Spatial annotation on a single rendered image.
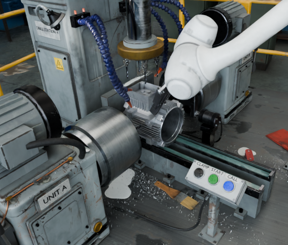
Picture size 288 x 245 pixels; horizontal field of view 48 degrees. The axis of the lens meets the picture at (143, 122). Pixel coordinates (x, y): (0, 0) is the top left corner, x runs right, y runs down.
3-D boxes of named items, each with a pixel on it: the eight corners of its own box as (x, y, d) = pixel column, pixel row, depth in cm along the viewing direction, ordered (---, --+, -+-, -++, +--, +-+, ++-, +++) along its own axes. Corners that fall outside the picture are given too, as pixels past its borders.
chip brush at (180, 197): (151, 186, 134) (151, 184, 133) (160, 180, 137) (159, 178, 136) (192, 211, 121) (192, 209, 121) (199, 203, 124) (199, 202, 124)
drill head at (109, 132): (34, 194, 117) (16, 137, 104) (105, 145, 140) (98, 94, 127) (79, 227, 103) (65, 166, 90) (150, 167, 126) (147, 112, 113)
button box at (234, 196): (188, 183, 105) (183, 178, 101) (198, 164, 106) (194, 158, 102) (238, 206, 95) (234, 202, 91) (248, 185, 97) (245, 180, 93)
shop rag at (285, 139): (264, 135, 160) (265, 134, 159) (282, 129, 164) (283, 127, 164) (289, 151, 148) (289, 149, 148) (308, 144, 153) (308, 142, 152)
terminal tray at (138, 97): (127, 104, 138) (125, 89, 134) (143, 95, 145) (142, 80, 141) (148, 113, 131) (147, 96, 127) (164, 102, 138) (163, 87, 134)
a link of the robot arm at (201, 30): (174, 42, 110) (165, 64, 101) (194, 3, 98) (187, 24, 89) (202, 56, 111) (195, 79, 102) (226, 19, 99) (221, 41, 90)
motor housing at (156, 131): (123, 138, 143) (119, 100, 133) (150, 120, 155) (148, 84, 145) (159, 155, 132) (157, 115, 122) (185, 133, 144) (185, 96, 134)
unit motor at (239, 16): (191, 86, 178) (193, 7, 156) (219, 67, 199) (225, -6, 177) (234, 98, 164) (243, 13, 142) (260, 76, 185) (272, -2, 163)
